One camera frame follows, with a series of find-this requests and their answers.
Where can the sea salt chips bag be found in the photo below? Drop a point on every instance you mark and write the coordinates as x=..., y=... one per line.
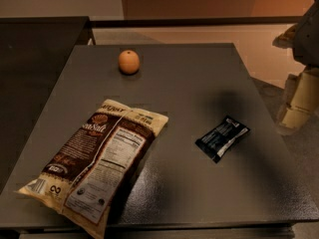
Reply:
x=82, y=179

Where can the orange fruit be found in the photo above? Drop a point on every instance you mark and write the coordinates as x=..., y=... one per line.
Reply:
x=129, y=62

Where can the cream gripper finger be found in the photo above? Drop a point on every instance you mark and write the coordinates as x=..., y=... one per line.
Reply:
x=287, y=117
x=304, y=98

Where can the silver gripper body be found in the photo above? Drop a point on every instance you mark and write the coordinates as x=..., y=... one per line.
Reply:
x=308, y=40

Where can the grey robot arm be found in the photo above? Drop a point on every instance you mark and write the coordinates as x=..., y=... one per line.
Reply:
x=301, y=92

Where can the dark blue rxbar wrapper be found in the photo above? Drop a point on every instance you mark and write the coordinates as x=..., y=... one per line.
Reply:
x=216, y=142

